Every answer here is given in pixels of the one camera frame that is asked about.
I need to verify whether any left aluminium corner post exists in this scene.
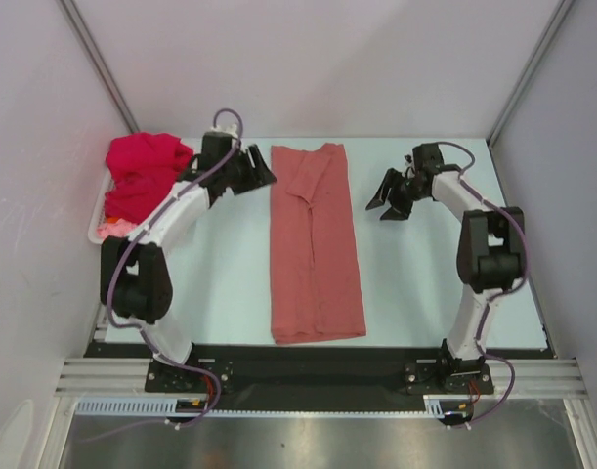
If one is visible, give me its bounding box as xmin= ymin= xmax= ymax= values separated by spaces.
xmin=56 ymin=0 xmax=140 ymax=133

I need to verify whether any salmon pink t shirt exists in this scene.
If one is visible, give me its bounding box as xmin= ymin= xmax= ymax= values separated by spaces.
xmin=270 ymin=143 xmax=366 ymax=345

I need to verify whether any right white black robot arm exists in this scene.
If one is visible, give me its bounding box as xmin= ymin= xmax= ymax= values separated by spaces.
xmin=366 ymin=142 xmax=529 ymax=395

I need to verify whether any aluminium corner post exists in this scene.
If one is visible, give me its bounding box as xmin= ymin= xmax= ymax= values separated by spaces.
xmin=56 ymin=0 xmax=140 ymax=133
xmin=486 ymin=0 xmax=576 ymax=149

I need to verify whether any light pink t shirt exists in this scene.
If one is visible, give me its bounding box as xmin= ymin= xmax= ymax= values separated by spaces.
xmin=96 ymin=218 xmax=137 ymax=239

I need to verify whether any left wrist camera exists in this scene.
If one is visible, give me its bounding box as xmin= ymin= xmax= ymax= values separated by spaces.
xmin=209 ymin=123 xmax=240 ymax=140

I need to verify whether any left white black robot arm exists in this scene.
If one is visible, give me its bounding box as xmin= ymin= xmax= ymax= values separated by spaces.
xmin=100 ymin=130 xmax=277 ymax=391

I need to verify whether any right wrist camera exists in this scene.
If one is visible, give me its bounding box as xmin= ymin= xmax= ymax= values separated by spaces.
xmin=405 ymin=154 xmax=416 ymax=179

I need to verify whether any aluminium front rail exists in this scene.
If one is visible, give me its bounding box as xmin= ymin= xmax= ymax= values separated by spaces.
xmin=55 ymin=358 xmax=587 ymax=399

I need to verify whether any white slotted cable duct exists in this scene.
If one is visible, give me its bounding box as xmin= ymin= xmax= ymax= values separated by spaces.
xmin=76 ymin=397 xmax=464 ymax=418

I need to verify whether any white plastic laundry basket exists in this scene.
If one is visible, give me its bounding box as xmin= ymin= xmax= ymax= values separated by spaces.
xmin=86 ymin=141 xmax=201 ymax=245

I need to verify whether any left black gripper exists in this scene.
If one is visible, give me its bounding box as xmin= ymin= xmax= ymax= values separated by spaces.
xmin=221 ymin=146 xmax=277 ymax=197

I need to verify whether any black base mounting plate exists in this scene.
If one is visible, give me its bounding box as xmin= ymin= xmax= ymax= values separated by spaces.
xmin=84 ymin=342 xmax=553 ymax=412

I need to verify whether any crimson red t shirt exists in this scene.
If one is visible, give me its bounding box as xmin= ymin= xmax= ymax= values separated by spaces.
xmin=104 ymin=130 xmax=194 ymax=224

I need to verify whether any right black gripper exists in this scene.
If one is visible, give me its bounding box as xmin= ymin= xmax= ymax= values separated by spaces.
xmin=367 ymin=168 xmax=429 ymax=222

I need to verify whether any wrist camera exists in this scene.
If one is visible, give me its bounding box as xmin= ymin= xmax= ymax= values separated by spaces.
xmin=209 ymin=123 xmax=240 ymax=140
xmin=405 ymin=154 xmax=416 ymax=179

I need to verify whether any right aluminium corner post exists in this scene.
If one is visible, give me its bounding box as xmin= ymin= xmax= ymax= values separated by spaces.
xmin=486 ymin=0 xmax=576 ymax=149

